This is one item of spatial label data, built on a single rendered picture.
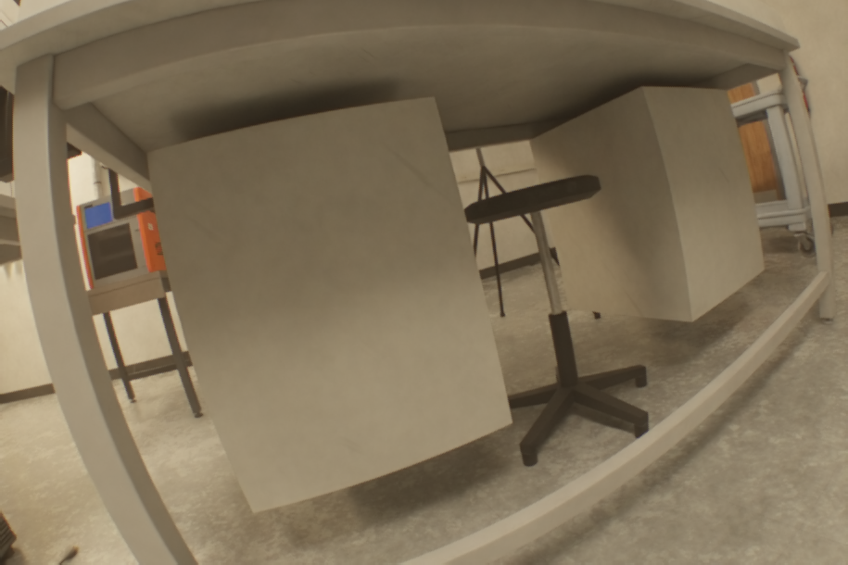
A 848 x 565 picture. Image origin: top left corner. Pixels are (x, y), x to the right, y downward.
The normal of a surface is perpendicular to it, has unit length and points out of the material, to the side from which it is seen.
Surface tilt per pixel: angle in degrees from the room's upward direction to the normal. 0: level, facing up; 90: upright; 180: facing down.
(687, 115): 90
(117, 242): 90
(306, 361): 90
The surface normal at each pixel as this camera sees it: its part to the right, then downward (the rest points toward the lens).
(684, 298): -0.91, 0.24
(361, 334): 0.33, -0.05
